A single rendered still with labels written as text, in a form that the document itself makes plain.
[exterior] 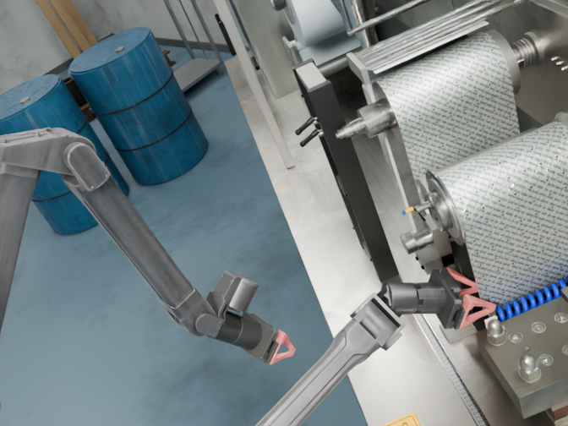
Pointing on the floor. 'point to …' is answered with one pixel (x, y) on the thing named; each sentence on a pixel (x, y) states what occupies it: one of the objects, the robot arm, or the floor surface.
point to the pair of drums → (110, 120)
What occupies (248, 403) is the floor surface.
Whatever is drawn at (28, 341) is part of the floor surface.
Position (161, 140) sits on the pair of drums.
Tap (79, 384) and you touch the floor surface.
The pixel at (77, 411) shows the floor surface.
